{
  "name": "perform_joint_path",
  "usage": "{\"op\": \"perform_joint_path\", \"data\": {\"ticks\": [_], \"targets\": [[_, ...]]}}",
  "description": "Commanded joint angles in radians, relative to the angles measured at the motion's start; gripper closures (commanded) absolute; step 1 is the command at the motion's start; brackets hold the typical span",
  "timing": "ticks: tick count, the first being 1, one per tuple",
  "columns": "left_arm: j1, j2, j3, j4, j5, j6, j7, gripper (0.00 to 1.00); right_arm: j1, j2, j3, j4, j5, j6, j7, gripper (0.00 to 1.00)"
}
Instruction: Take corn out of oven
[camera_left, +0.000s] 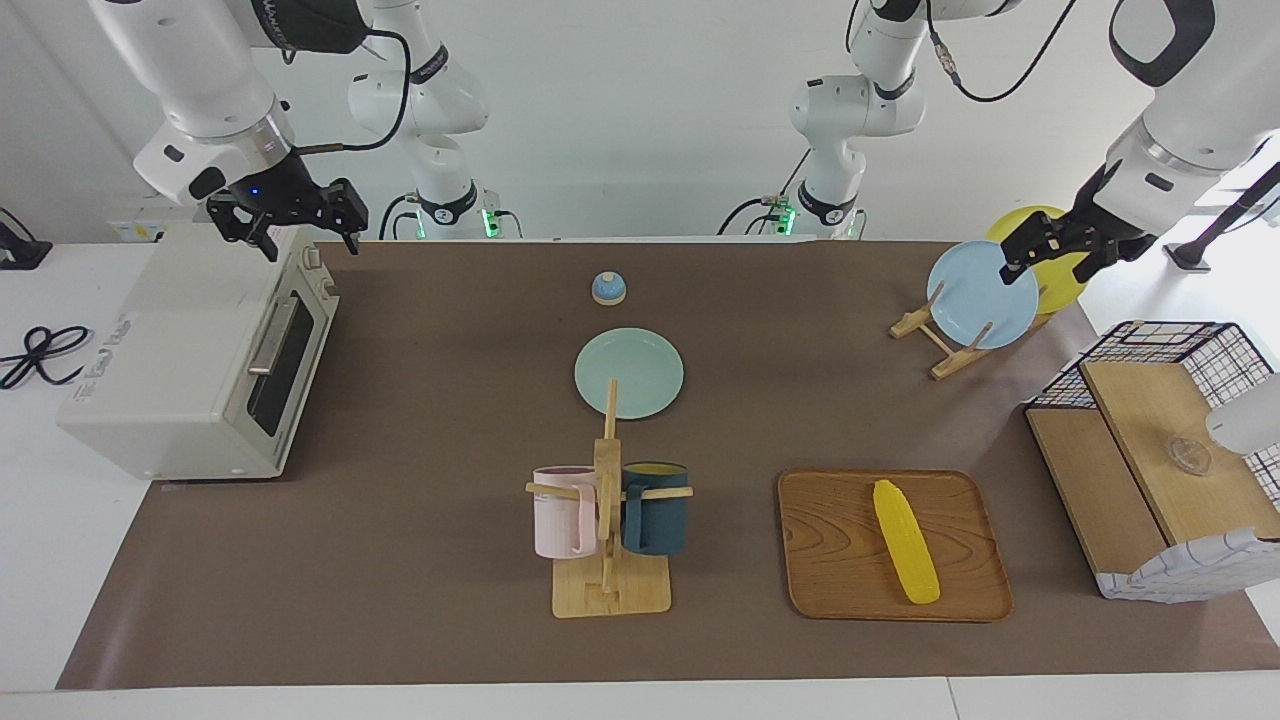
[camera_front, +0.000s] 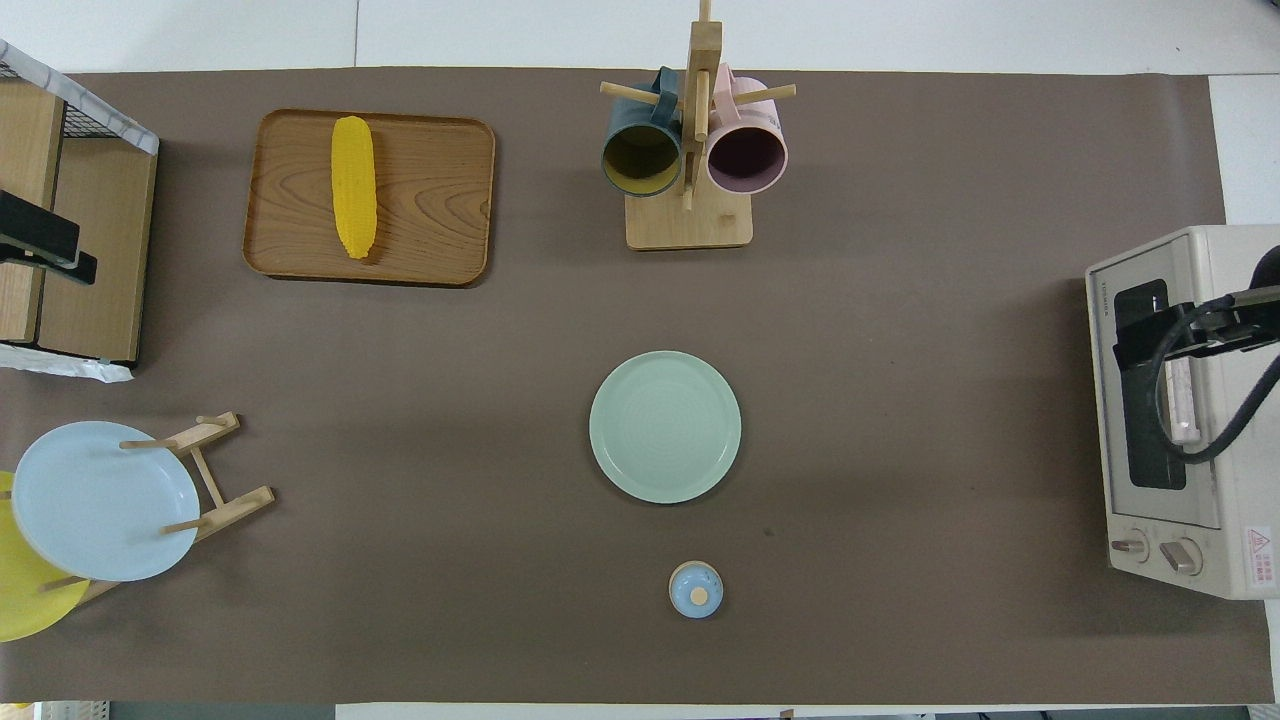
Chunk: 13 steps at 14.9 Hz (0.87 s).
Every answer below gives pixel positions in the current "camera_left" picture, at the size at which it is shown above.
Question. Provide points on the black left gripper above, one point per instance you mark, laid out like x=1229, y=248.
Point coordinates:
x=1100, y=220

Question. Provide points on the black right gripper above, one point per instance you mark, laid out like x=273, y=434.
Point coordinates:
x=270, y=195

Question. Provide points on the cream toaster oven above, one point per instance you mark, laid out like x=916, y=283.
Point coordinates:
x=170, y=350

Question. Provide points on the yellow corn cob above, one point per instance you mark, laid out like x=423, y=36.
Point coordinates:
x=905, y=545

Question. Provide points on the light green plate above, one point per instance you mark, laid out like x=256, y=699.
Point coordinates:
x=640, y=365

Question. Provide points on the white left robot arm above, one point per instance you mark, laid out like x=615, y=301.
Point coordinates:
x=1190, y=130

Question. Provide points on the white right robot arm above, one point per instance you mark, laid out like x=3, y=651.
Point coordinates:
x=190, y=70

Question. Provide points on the yellow plate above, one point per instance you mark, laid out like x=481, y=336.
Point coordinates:
x=1060, y=285

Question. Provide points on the light blue plate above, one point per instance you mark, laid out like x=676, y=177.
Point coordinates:
x=975, y=300

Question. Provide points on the black stand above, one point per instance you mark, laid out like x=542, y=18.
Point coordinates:
x=1190, y=255

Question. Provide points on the wooden plate rack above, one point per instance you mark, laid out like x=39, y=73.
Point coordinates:
x=960, y=362

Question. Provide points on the white socket box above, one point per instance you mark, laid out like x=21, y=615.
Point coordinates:
x=135, y=232

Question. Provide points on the wooden step shelf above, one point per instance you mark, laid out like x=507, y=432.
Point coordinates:
x=1100, y=490

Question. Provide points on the small clear glass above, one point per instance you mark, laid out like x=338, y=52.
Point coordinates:
x=1190, y=457

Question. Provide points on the white rounded cylinder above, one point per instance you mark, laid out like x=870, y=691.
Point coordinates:
x=1250, y=415

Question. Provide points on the brown table mat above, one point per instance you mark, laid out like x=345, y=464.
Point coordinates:
x=400, y=550

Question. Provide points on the wooden serving tray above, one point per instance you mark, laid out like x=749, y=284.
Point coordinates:
x=830, y=550

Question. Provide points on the pink mug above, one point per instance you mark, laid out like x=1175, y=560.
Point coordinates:
x=560, y=520

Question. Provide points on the dark teal mug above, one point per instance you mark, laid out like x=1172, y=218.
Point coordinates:
x=660, y=520

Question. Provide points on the wooden mug tree stand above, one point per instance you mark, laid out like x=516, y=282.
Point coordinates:
x=610, y=595

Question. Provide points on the black clamp mount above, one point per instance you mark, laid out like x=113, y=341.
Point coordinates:
x=20, y=255

